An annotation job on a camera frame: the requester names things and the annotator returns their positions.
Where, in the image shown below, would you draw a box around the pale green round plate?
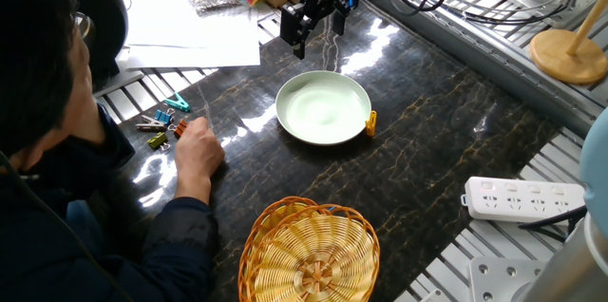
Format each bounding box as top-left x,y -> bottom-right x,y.
275,69 -> 372,146

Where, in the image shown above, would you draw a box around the yellow clothespin clamp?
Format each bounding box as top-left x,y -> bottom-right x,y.
364,109 -> 378,139

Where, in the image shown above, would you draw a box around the dark-sleeved right forearm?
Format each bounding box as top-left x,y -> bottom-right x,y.
137,180 -> 220,302

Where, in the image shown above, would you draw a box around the person's right hand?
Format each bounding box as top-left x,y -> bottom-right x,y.
173,116 -> 226,185

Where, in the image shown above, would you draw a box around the white paper stack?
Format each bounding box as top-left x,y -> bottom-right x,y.
116,0 -> 262,71

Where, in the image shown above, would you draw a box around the teal clothespin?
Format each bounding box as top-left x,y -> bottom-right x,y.
163,91 -> 192,114

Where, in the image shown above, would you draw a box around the orange binder clip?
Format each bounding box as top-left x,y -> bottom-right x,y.
166,119 -> 190,140

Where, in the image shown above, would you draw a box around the blue binder clip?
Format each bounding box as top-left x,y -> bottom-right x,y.
154,107 -> 177,126

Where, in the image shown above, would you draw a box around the yellow-orange wicker basket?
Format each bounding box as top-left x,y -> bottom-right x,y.
250,196 -> 320,236

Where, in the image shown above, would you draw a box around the grey clothespin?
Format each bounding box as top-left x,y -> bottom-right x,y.
135,114 -> 168,133

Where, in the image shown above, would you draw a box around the yellow-green binder clip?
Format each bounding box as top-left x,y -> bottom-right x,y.
145,131 -> 171,152

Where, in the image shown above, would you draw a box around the black domed object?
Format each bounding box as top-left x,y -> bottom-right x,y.
56,0 -> 130,87

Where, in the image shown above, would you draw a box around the brown-rimmed wicker basket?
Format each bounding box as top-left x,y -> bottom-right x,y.
237,203 -> 382,302

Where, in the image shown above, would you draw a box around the person's eyeglasses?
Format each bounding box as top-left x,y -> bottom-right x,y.
70,10 -> 94,42

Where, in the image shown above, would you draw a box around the wooden stand with round base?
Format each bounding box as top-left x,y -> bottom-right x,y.
528,0 -> 608,86

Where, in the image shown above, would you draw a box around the white power strip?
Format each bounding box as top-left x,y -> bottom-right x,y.
459,176 -> 586,223

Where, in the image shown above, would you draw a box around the black-haired person's head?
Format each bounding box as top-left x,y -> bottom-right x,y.
0,0 -> 99,170

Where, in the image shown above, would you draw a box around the dark blue jacket torso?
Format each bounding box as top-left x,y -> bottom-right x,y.
0,104 -> 158,302

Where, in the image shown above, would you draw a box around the grey aluminium frame beam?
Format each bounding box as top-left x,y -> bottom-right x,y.
353,0 -> 607,140

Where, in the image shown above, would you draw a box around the black cable bundle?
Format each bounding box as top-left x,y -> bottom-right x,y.
463,1 -> 571,27

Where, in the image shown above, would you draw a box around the black power strip cable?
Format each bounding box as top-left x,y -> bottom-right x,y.
517,204 -> 590,244

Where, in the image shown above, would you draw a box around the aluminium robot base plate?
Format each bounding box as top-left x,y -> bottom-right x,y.
468,256 -> 547,302

